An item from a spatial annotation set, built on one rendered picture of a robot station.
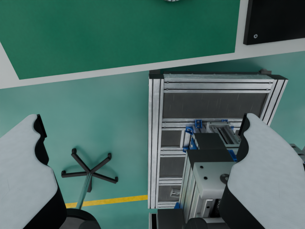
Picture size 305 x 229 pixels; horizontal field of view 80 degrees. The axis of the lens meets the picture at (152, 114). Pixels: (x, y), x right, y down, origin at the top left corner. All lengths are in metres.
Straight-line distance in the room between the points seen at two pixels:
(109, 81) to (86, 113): 0.33
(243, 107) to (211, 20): 0.91
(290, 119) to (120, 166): 1.54
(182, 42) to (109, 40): 0.19
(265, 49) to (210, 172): 0.37
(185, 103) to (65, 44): 0.84
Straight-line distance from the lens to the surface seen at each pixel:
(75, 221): 1.48
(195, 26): 0.53
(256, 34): 0.57
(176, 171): 1.58
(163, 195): 1.81
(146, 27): 0.52
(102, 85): 1.39
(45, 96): 1.57
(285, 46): 0.65
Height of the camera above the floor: 1.26
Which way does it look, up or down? 60 degrees down
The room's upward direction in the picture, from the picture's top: 176 degrees clockwise
